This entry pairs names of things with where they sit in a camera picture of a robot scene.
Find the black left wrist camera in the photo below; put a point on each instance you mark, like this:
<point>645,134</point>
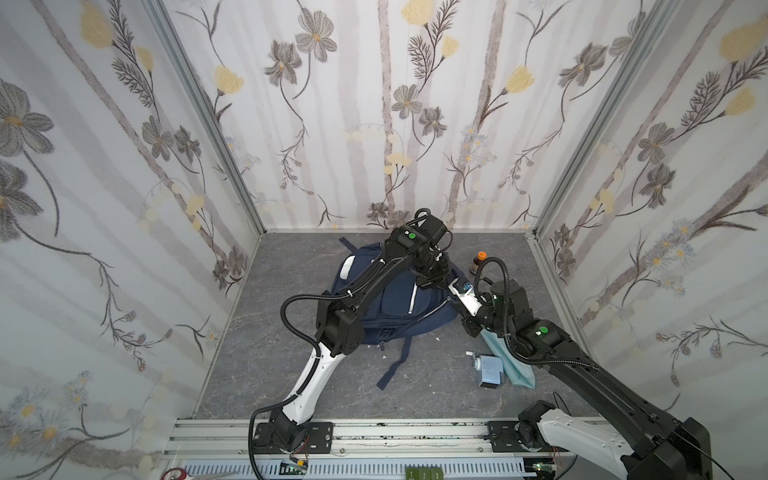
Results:
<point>429,225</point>

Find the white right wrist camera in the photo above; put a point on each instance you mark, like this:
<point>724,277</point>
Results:
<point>464,291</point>

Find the brown bottle with orange cap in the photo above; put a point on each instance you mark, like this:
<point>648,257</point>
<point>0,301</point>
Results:
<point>479,258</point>

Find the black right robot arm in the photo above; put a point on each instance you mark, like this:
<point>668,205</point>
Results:
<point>643,441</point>

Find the small light blue box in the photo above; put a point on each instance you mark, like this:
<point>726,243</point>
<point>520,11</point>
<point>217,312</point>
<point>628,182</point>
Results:
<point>489,370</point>

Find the navy blue student backpack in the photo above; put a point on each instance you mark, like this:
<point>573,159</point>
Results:
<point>402,311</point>

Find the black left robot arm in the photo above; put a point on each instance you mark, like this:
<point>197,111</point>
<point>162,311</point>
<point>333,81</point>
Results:
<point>332,325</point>

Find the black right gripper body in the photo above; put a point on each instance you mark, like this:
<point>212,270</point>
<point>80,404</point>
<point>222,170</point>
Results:
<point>473,324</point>

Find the light teal pencil pouch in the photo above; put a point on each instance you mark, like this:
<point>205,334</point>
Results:
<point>518,373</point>

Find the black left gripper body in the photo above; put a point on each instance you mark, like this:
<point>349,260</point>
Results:
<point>437,278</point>

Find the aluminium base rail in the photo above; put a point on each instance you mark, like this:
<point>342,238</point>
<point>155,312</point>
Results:
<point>460,448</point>

